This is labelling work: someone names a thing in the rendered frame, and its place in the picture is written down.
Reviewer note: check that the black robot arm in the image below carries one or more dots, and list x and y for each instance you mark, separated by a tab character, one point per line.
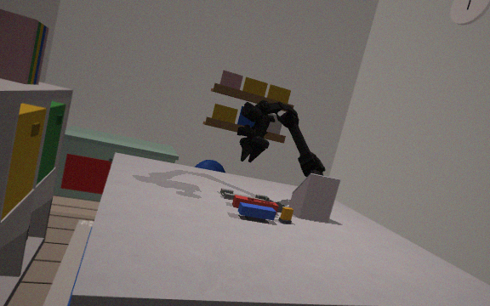
308	161

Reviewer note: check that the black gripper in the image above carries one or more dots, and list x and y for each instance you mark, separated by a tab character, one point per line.
254	146

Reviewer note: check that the blue bar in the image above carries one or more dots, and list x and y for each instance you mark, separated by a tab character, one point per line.
256	211

